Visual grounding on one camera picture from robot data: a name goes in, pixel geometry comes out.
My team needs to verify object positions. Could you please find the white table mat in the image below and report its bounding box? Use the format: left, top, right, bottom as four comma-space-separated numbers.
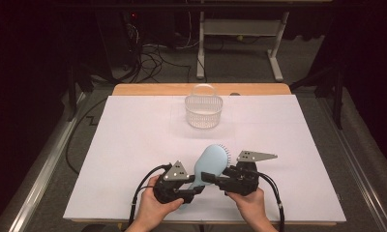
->
63, 95, 347, 223

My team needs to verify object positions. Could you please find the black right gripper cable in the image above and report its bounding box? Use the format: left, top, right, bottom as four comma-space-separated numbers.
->
256, 171, 286, 232

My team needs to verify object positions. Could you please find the aluminium floor rail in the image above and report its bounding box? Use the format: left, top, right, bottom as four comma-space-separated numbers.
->
316, 96, 387, 232
0, 91, 87, 232

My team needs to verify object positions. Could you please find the dark computer tower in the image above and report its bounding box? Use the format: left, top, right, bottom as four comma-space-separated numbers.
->
96, 9, 141, 72

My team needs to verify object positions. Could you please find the person's right hand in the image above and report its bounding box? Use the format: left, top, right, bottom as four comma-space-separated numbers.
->
226, 188, 267, 224

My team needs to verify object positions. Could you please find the black metal stand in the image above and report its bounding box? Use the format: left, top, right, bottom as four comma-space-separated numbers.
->
289, 60, 348, 131
66, 63, 95, 123

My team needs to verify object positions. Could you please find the person's left hand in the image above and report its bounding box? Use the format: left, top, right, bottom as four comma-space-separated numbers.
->
136, 175, 185, 227

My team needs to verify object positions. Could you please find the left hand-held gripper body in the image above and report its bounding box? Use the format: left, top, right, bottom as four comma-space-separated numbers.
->
153, 159, 196, 205

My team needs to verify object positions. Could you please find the white metal desk frame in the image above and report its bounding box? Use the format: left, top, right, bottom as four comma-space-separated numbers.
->
195, 11, 284, 82

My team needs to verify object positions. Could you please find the tangle of black floor cables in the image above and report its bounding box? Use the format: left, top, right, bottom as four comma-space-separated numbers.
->
126, 22, 194, 83

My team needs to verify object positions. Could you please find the light blue hairbrush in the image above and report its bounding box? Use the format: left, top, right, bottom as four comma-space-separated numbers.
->
179, 143, 232, 211

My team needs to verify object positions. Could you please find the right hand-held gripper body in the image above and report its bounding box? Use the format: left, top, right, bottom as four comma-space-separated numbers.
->
224, 150, 279, 197

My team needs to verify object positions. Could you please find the white plastic slotted basket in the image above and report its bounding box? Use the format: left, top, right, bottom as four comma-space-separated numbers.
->
184, 83, 224, 131

